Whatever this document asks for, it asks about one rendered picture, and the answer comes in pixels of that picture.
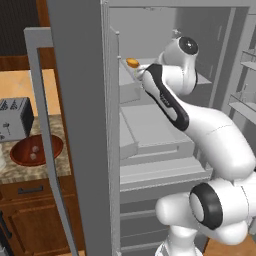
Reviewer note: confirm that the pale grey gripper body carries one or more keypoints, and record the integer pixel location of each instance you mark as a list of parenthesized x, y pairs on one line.
[(139, 74)]

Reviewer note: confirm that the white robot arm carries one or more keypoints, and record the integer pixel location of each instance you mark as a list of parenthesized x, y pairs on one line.
[(216, 146)]

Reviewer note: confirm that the grey fridge shelf tray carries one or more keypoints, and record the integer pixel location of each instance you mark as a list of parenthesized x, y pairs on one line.
[(128, 90)]

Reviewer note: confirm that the grey fridge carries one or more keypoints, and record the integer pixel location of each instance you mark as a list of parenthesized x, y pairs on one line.
[(156, 33)]

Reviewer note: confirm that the wide grey fridge drawer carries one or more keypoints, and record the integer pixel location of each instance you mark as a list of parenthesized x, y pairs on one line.
[(156, 173)]

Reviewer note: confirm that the grey fridge door with shelves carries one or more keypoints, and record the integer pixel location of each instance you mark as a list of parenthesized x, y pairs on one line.
[(245, 66)]

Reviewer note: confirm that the red-brown bowl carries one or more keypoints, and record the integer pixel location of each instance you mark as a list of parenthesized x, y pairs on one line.
[(23, 158)]

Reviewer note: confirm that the silver toaster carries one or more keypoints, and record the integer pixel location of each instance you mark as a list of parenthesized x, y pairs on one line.
[(15, 116)]

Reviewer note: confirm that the dark glass wooden cupboard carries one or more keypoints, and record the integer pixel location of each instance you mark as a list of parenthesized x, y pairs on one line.
[(16, 26)]

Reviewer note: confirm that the brown wooden drawer front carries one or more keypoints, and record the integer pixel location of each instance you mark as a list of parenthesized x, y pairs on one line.
[(10, 190)]

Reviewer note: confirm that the brown wooden cupboard door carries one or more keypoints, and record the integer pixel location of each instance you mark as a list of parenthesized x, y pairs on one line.
[(36, 226)]

